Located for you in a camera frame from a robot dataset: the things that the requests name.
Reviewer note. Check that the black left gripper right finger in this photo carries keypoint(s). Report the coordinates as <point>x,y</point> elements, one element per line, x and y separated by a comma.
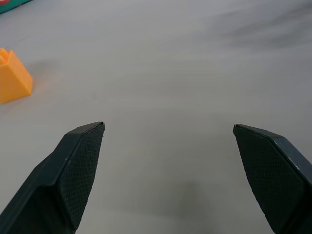
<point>273,175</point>

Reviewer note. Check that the yellow sloped toy block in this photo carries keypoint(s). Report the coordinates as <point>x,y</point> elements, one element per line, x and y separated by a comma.
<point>13,79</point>

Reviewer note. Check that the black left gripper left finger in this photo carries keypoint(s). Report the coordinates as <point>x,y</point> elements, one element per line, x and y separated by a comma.
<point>61,175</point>

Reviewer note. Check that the green box with red print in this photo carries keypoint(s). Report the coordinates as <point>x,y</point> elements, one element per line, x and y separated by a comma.
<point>9,4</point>

